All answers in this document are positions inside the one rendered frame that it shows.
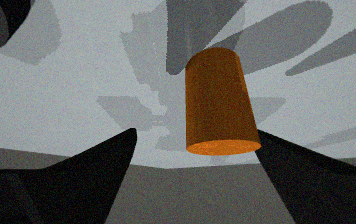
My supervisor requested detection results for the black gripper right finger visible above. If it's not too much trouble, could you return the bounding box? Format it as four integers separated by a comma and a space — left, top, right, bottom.
255, 129, 356, 224

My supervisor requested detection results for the orange knob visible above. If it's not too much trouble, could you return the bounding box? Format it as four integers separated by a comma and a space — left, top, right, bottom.
185, 47, 261, 156

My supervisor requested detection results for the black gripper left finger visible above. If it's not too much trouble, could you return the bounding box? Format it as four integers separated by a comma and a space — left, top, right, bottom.
0, 128, 137, 224

